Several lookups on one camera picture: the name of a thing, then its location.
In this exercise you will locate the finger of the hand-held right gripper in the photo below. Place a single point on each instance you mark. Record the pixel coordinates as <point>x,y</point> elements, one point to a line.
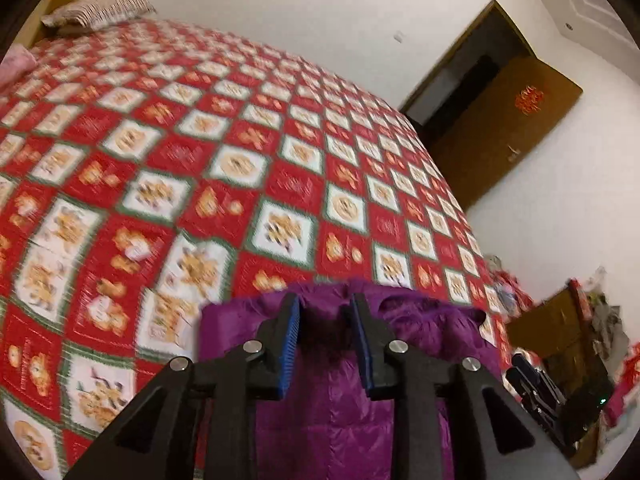
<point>530,375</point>

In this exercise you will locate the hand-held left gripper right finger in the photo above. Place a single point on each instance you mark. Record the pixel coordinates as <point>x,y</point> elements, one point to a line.
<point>362,350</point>

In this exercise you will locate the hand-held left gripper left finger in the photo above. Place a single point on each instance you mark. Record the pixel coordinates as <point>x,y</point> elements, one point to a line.
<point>287,345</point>

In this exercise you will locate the purple puffer jacket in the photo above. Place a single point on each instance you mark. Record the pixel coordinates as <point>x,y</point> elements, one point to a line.
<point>325,425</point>

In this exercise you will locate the pile of clothes on dresser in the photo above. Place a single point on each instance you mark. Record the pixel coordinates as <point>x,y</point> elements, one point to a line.
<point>612,330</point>

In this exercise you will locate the wooden dresser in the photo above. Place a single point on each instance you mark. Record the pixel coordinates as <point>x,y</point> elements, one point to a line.
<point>550,320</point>

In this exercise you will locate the brown wooden door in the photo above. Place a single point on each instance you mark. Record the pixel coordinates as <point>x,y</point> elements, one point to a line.
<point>495,135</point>

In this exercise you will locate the red checkered printed bed blanket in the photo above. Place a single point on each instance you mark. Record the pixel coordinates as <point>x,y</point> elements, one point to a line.
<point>200,110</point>

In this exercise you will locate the red paper door decoration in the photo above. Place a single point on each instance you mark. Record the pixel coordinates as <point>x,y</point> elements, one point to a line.
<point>531,101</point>

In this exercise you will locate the striped pillow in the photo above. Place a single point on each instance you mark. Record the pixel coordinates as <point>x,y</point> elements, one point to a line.
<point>97,12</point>

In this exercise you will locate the pink floral quilt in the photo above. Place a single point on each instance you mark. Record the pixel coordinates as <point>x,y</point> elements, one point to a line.
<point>15,62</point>

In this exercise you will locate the brown door frame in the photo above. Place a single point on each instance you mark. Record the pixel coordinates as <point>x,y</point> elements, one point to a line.
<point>450,75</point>

